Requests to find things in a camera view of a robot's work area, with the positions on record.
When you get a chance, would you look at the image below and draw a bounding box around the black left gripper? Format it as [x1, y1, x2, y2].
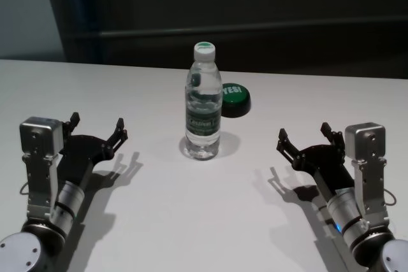
[54, 111, 128, 192]

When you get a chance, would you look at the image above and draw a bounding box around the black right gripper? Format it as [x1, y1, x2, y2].
[276, 122, 356, 197]

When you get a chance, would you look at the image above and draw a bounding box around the clear water bottle green label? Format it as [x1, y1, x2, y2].
[184, 41, 223, 161]

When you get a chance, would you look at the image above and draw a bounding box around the green YES button black base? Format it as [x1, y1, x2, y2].
[221, 82, 252, 118]

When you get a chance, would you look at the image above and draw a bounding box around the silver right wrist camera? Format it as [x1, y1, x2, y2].
[344, 122, 387, 220]

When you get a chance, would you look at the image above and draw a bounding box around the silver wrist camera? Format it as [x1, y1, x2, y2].
[18, 116, 65, 220]
[344, 122, 387, 220]

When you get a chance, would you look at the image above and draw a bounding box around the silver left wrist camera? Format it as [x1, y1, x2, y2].
[18, 116, 65, 220]

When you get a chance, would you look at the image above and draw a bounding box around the grey left wrist cable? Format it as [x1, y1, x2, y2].
[18, 182, 33, 197]

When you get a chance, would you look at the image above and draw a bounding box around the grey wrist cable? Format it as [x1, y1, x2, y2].
[18, 182, 33, 197]
[382, 187, 397, 208]

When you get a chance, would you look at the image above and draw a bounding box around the grey right wrist cable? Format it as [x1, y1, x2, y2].
[382, 187, 397, 208]

